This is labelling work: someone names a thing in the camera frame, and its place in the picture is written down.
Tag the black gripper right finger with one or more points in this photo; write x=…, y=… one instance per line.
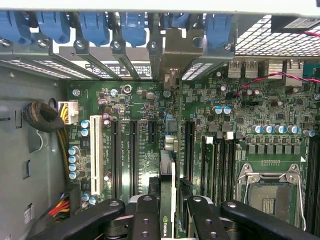
x=205, y=222

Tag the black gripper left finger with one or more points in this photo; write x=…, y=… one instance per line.
x=147, y=220

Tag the black RAM slot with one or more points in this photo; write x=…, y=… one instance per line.
x=229, y=172
x=317, y=187
x=219, y=172
x=310, y=187

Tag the RAM stick with dark chips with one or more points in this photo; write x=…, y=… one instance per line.
x=208, y=170

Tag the CPU socket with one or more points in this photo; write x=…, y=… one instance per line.
x=270, y=197

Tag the white expansion slot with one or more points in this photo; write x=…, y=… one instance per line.
x=96, y=155

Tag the short black expansion slot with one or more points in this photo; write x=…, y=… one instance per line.
x=153, y=132

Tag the metal locking lever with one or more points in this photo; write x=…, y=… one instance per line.
x=302, y=207

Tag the green motherboard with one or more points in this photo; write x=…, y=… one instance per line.
x=140, y=100

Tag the white power connector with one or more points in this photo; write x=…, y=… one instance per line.
x=68, y=112

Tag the metal slot cover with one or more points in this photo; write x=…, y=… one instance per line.
x=62, y=68
x=25, y=67
x=155, y=65
x=197, y=71
x=100, y=66
x=130, y=67

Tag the grey open PC case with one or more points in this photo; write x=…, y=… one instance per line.
x=25, y=105

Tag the blue card retention clip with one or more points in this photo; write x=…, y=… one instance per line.
x=53, y=27
x=178, y=20
x=95, y=28
x=12, y=27
x=132, y=28
x=217, y=30

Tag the black case fan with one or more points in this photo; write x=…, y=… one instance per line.
x=292, y=25

